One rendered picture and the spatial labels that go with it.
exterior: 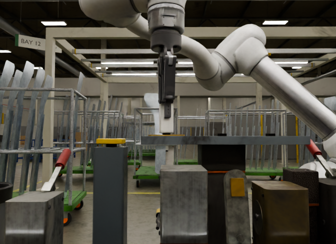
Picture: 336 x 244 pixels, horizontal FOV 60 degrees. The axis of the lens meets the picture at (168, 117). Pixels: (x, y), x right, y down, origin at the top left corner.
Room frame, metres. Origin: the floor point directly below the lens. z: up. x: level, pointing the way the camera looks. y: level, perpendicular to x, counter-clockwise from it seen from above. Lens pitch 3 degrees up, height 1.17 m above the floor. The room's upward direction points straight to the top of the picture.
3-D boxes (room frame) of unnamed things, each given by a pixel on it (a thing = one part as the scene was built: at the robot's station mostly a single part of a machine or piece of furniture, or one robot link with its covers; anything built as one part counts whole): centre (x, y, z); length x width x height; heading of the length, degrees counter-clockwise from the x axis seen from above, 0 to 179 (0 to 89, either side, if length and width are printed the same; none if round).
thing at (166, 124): (0.68, 0.00, 1.21); 0.03 x 0.01 x 0.07; 100
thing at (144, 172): (7.37, 0.27, 0.89); 1.90 x 1.00 x 1.77; 0
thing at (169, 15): (0.69, 0.00, 1.44); 0.09 x 0.09 x 0.06
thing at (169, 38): (0.69, 0.00, 1.37); 0.08 x 0.07 x 0.09; 10
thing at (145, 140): (0.70, -0.13, 1.16); 0.37 x 0.14 x 0.02; 90
